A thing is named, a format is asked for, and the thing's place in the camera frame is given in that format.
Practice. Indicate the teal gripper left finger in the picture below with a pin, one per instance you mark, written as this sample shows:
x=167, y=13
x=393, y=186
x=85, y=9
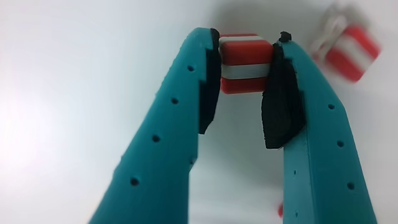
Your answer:
x=161, y=140

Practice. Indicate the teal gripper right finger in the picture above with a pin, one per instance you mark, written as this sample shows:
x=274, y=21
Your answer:
x=323, y=155

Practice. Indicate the red white striped cube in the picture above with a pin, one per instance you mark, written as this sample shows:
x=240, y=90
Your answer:
x=245, y=54
x=351, y=53

